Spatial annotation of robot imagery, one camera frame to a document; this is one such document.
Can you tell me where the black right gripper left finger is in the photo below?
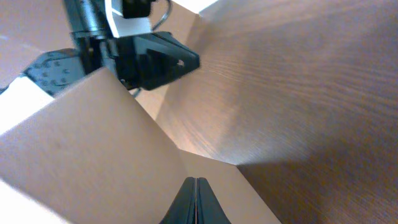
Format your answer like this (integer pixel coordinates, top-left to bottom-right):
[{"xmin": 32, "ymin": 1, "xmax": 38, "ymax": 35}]
[{"xmin": 160, "ymin": 177, "xmax": 196, "ymax": 224}]

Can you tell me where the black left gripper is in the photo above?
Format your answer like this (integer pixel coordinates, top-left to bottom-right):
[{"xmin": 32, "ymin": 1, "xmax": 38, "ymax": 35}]
[{"xmin": 22, "ymin": 31, "xmax": 200, "ymax": 96}]

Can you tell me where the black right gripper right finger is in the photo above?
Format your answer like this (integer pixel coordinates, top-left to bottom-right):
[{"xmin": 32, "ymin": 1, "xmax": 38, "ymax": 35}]
[{"xmin": 196, "ymin": 177, "xmax": 231, "ymax": 224}]

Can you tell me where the brown cardboard box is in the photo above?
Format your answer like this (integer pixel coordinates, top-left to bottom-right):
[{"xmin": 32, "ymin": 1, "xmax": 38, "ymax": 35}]
[{"xmin": 1, "ymin": 1, "xmax": 278, "ymax": 223}]

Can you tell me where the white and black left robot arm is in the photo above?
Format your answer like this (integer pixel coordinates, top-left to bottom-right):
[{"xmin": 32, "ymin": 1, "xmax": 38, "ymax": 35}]
[{"xmin": 21, "ymin": 0, "xmax": 200, "ymax": 96}]

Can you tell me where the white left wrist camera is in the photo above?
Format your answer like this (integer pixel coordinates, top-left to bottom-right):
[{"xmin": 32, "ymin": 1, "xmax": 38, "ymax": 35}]
[{"xmin": 104, "ymin": 0, "xmax": 152, "ymax": 38}]

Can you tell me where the black left camera cable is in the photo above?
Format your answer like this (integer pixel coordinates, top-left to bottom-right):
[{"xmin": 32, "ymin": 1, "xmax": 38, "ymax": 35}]
[{"xmin": 151, "ymin": 0, "xmax": 174, "ymax": 32}]

